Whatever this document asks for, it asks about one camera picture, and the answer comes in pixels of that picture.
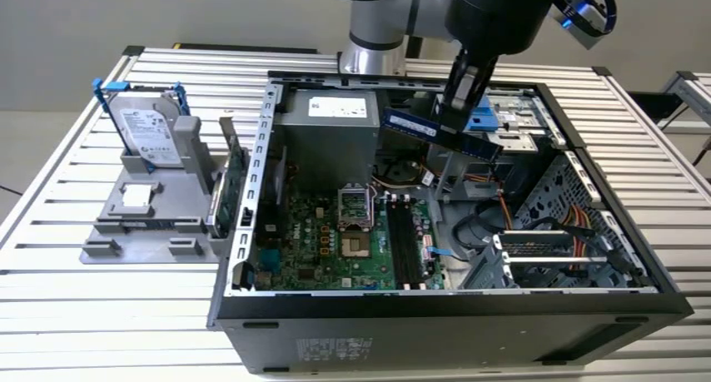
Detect RAM memory stick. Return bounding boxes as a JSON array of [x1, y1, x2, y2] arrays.
[[99, 219, 196, 232], [379, 109, 506, 161]]

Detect round case speaker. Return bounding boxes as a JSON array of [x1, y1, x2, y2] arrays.
[[386, 159, 424, 186]]

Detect grey power supply unit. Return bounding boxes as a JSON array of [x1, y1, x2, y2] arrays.
[[273, 88, 384, 191]]

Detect CPU socket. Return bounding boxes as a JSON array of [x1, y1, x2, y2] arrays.
[[338, 231, 374, 260]]

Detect silver CPU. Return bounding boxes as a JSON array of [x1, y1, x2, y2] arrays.
[[120, 185, 152, 209]]

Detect black PC case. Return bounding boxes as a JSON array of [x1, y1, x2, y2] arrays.
[[205, 68, 695, 375]]

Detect metal slat side table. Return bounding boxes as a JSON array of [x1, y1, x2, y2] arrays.
[[658, 69, 711, 136]]

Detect grey metal disk bay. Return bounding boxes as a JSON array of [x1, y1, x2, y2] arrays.
[[460, 227, 648, 290]]

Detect green motherboard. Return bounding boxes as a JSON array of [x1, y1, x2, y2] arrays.
[[252, 181, 448, 292]]

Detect black cable with blue tab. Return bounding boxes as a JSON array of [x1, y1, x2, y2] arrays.
[[428, 246, 474, 261]]

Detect teal board connector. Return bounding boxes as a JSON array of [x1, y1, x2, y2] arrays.
[[256, 251, 280, 274]]

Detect metal socket cover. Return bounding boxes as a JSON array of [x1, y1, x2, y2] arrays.
[[336, 181, 374, 232]]

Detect silver drive bay cage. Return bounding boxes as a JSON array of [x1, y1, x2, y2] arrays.
[[427, 86, 568, 200]]

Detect thin orange cable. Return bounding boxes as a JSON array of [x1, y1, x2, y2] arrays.
[[498, 188, 514, 236]]

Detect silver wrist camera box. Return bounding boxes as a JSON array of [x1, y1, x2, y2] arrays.
[[552, 0, 608, 50]]

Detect grey parts rack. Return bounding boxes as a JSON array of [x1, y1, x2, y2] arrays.
[[76, 116, 235, 269]]

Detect blue plastic drive latch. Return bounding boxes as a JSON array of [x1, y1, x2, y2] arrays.
[[468, 95, 496, 132]]

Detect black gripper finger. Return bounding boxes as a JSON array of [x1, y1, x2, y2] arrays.
[[470, 57, 499, 108], [431, 57, 471, 136]]

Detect green graphics card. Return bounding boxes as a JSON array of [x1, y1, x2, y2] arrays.
[[203, 114, 251, 240]]

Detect hard disk in blue carrier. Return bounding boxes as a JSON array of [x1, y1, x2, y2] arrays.
[[89, 78, 193, 173]]

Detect orange and red power wires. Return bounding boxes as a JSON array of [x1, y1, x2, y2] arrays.
[[558, 205, 596, 275]]

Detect black RAM slot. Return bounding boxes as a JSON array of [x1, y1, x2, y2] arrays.
[[406, 196, 428, 290], [392, 196, 414, 290], [399, 196, 422, 290], [387, 196, 406, 290]]

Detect black flat data cable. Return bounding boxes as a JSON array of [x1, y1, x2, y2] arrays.
[[451, 213, 502, 260]]

